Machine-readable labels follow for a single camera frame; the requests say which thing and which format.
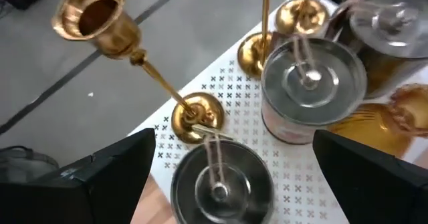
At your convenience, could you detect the black wire floor fan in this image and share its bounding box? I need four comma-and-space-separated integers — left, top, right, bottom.
0, 145, 60, 185

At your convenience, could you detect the grey label tin candle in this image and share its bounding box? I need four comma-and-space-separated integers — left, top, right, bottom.
330, 0, 428, 100

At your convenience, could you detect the short brass candlestick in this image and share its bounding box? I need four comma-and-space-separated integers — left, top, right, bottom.
237, 0, 278, 80

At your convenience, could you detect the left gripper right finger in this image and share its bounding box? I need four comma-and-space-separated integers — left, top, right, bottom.
312, 129, 428, 224

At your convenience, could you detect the tall brass candlestick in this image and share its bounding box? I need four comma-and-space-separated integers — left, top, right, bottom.
274, 0, 330, 37

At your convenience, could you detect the white perforated metal shelf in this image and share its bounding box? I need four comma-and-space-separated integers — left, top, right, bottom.
128, 0, 428, 224

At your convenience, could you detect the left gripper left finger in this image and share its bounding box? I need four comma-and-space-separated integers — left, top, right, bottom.
0, 128, 156, 224

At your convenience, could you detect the medium brass candlestick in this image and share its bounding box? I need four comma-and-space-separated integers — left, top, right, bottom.
51, 0, 225, 144

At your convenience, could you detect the amber ribbed glass candle holder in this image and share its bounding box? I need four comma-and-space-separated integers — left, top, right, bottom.
327, 83, 428, 158

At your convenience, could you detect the orange label tin candle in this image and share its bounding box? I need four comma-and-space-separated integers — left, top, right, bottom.
260, 36, 368, 145

